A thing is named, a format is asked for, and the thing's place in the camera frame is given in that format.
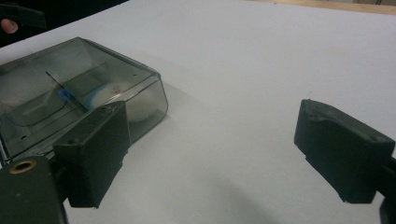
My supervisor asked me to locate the clear grey compartment box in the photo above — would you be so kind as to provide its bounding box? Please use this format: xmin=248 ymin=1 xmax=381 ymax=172
xmin=0 ymin=36 xmax=169 ymax=165

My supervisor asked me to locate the white and blue plush toy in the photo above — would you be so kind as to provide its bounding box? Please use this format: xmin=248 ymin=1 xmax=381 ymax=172
xmin=55 ymin=78 xmax=164 ymax=126

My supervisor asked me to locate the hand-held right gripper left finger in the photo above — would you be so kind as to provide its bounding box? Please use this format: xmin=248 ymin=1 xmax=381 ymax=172
xmin=52 ymin=100 xmax=132 ymax=209

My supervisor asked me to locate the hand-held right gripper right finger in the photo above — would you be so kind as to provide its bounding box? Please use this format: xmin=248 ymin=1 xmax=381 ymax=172
xmin=293 ymin=98 xmax=396 ymax=204

